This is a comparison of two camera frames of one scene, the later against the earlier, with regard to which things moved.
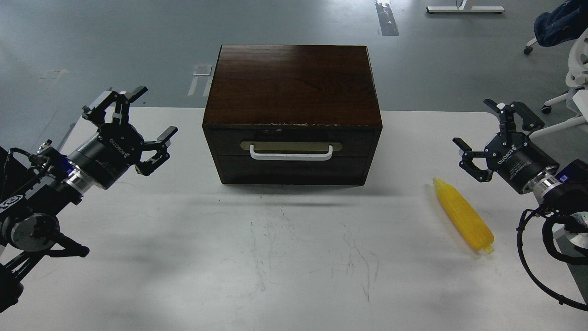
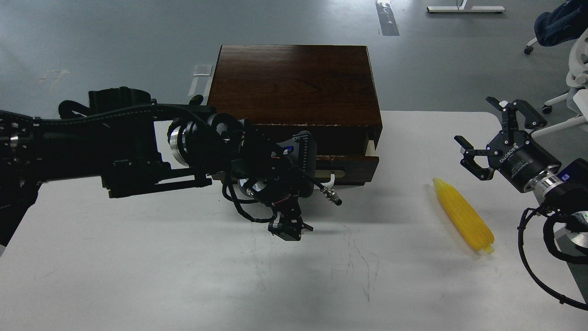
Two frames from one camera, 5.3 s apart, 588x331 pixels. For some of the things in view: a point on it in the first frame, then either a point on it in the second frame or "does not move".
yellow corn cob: [473, 228] does not move
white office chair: [577, 94] does not move
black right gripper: [517, 159] does not move
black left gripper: [100, 162] -> [278, 173]
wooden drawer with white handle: [292, 141] -> [332, 170]
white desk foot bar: [465, 9] does not move
